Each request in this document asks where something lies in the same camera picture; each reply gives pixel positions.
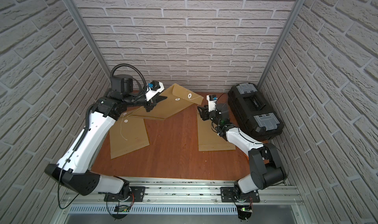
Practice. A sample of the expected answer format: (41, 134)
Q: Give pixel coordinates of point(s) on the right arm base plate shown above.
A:
(229, 194)

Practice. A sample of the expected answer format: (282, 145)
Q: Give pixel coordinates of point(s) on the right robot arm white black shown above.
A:
(266, 166)

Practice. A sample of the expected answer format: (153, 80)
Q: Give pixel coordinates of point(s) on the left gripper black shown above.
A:
(150, 103)

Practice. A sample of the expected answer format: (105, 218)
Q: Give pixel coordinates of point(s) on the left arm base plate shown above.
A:
(131, 193)

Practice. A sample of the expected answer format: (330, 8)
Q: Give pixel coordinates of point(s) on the black plastic toolbox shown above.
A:
(253, 113)

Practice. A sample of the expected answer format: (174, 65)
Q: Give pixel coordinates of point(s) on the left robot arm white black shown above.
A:
(128, 89)

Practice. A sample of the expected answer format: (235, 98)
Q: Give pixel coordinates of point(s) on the brown kraft file bag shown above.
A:
(208, 140)

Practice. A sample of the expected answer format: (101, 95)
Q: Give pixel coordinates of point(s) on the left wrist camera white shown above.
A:
(153, 88)

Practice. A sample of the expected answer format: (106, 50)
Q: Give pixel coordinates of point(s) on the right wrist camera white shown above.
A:
(212, 102)

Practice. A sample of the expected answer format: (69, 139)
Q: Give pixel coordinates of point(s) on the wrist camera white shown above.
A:
(153, 88)
(212, 102)

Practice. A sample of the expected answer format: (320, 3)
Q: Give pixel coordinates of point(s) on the aluminium rail frame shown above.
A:
(185, 201)

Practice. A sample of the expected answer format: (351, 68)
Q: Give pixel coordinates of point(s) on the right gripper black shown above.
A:
(205, 113)

